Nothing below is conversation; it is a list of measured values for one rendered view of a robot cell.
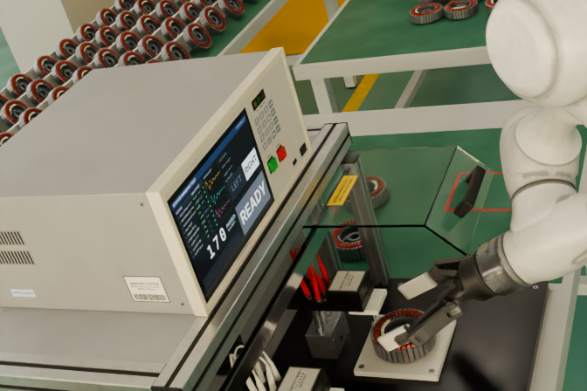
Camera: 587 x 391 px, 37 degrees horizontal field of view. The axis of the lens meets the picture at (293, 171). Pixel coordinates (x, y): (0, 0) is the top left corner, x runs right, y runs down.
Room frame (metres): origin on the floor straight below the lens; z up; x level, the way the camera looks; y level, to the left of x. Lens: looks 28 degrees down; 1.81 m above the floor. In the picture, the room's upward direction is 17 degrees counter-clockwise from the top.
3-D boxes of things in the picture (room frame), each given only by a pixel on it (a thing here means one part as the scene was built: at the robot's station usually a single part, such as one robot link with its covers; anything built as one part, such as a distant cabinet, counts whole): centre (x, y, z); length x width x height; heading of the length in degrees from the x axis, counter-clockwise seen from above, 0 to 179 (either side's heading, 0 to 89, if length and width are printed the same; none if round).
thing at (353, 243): (1.60, -0.09, 0.77); 0.11 x 0.11 x 0.04
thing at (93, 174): (1.27, 0.23, 1.22); 0.44 x 0.39 x 0.20; 151
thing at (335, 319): (1.28, 0.03, 0.80); 0.07 x 0.05 x 0.06; 151
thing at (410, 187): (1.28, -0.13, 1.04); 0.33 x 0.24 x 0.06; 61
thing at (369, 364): (1.21, -0.10, 0.78); 0.15 x 0.15 x 0.01; 61
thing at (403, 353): (1.21, -0.10, 0.80); 0.11 x 0.11 x 0.04
